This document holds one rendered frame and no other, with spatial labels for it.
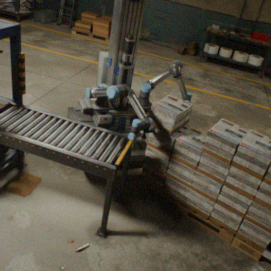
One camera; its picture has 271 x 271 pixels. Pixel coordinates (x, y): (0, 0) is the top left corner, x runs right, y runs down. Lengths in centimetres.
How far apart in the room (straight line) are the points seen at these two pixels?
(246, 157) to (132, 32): 171
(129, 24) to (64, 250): 227
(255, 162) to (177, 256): 111
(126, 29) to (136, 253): 220
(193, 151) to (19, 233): 177
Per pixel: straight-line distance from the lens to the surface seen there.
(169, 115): 290
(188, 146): 292
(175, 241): 312
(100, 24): 891
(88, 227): 305
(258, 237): 315
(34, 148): 271
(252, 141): 284
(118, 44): 330
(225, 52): 885
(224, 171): 289
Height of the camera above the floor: 231
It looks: 31 degrees down
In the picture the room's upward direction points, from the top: 11 degrees clockwise
